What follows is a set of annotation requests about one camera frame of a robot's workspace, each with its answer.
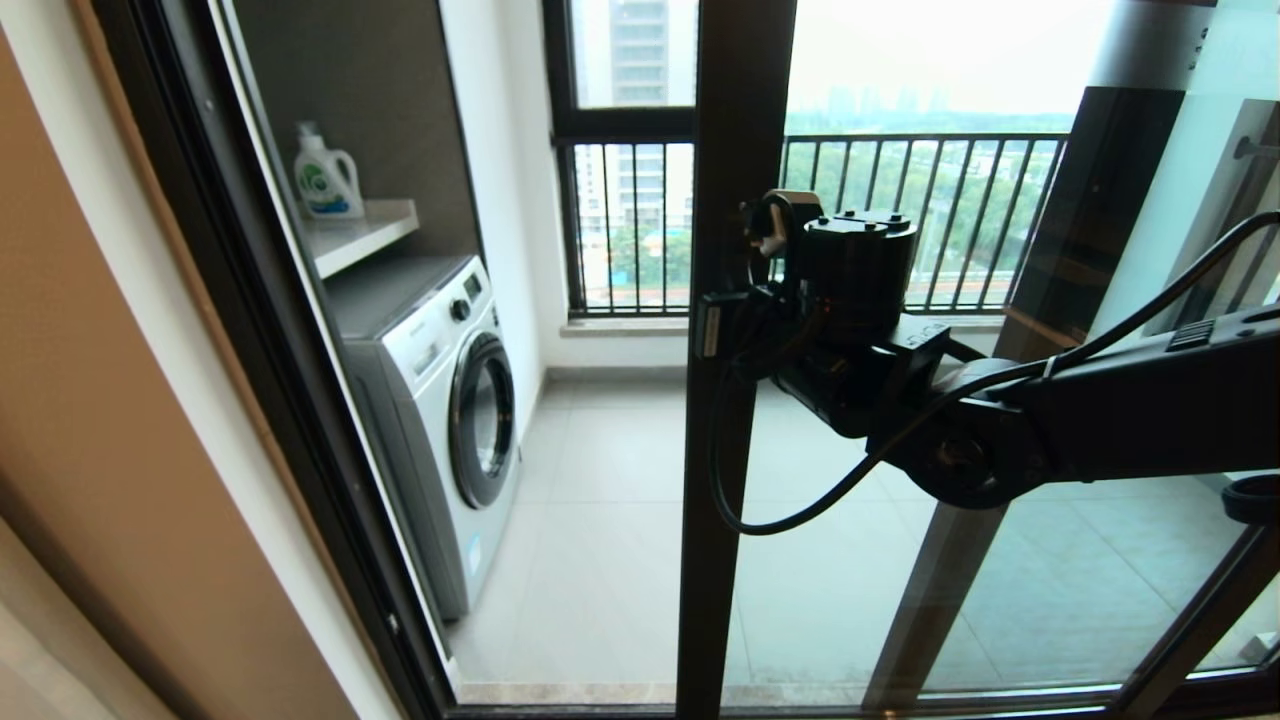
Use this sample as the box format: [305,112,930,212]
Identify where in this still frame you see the brown door handle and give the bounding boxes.
[722,258,759,401]

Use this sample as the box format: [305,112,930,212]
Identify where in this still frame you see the dark brown glass sliding door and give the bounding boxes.
[675,0,1280,720]

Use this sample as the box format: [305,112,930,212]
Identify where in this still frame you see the grey stone window sill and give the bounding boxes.
[560,314,1006,339]

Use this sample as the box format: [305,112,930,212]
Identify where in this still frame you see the black balcony railing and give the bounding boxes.
[555,133,1071,319]

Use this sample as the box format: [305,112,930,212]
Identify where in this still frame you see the white front-load washing machine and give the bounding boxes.
[322,255,523,623]

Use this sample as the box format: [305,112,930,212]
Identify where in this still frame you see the white shelf board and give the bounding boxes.
[305,198,421,281]

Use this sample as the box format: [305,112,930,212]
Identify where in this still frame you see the dark brown cabinet niche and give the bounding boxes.
[215,0,483,301]

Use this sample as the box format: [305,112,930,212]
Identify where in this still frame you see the white detergent bottle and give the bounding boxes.
[293,123,365,221]

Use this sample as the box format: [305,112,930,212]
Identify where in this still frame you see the white curtain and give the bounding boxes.
[0,520,173,720]

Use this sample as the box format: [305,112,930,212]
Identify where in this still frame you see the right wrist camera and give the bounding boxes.
[742,190,825,263]

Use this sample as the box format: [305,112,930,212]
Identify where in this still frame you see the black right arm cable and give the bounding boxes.
[708,210,1280,537]

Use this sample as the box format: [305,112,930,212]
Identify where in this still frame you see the dark balcony window frame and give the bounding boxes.
[540,0,701,319]

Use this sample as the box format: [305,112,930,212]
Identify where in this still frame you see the brown sliding door frame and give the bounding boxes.
[862,0,1216,713]

